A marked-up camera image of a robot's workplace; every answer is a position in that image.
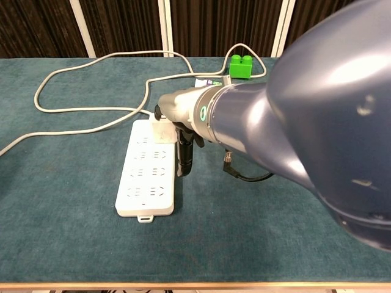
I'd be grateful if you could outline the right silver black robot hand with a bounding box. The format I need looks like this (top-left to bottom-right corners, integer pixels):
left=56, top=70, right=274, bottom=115
left=153, top=87, right=221, bottom=178

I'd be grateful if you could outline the grey-white power strip cable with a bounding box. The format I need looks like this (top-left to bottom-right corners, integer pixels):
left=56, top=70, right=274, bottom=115
left=0, top=43, right=268, bottom=157

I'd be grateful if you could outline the white plug adapter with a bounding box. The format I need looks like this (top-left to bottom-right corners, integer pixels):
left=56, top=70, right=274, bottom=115
left=150, top=119, right=178, bottom=144

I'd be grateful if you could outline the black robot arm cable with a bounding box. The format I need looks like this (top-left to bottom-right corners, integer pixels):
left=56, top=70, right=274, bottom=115
left=222, top=149, right=274, bottom=183

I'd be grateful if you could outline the purple white toothpaste tube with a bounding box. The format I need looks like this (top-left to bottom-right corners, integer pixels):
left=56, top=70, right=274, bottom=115
left=194, top=78, right=227, bottom=89

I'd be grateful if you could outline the white power strip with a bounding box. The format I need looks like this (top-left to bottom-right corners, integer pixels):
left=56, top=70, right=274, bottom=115
left=115, top=118, right=178, bottom=225

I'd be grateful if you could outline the teal table mat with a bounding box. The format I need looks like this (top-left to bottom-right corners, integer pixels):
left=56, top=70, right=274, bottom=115
left=0, top=56, right=391, bottom=284

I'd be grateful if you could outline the green building block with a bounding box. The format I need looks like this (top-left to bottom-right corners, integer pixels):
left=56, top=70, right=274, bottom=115
left=228, top=54, right=254, bottom=80

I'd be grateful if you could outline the white screen frame post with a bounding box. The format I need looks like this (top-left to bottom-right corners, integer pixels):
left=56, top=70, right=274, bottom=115
left=271, top=0, right=296, bottom=58
left=157, top=0, right=175, bottom=58
left=68, top=0, right=96, bottom=58

